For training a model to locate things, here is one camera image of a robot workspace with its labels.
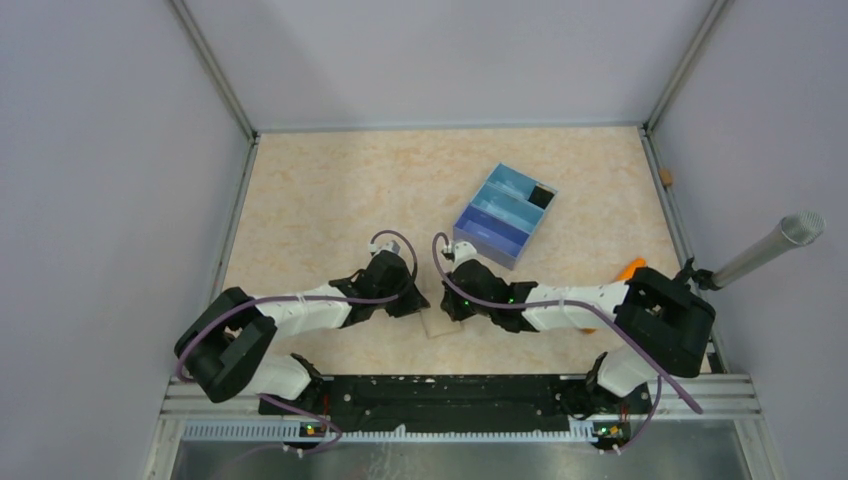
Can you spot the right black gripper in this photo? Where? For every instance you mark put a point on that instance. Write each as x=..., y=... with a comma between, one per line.
x=449, y=304

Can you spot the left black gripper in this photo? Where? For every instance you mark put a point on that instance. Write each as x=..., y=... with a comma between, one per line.
x=412, y=303

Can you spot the beige card holder wallet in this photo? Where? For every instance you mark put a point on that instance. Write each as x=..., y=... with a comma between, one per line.
x=437, y=324

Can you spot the blue three-compartment box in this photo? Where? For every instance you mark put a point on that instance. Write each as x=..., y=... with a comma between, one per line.
x=499, y=221

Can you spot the black credit card stack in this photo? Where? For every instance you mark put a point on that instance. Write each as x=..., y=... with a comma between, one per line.
x=541, y=196

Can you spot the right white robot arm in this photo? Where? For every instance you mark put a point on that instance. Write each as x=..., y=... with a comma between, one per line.
x=664, y=326

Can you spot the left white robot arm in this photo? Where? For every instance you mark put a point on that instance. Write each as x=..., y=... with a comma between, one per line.
x=227, y=350

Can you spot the orange cylindrical object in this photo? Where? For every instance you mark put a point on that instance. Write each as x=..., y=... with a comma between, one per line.
x=629, y=270

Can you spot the small tan block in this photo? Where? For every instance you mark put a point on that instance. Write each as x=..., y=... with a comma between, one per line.
x=666, y=177

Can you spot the silver microphone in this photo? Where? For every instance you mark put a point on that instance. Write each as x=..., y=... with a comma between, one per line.
x=792, y=232

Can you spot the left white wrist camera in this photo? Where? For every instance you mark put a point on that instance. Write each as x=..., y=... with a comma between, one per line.
x=391, y=247

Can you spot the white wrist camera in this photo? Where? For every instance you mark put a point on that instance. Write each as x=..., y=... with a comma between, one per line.
x=391, y=247
x=459, y=252

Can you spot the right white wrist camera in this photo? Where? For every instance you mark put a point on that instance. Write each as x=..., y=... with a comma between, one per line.
x=459, y=252

